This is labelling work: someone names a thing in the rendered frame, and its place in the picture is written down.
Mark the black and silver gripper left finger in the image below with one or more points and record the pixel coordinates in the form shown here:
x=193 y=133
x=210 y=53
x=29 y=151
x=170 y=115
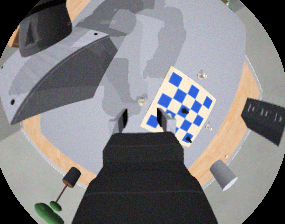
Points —
x=117 y=124

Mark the blue and cream chessboard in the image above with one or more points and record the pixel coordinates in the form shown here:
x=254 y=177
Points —
x=176 y=92

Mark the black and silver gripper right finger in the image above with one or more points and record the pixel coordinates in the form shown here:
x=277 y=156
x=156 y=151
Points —
x=167 y=123

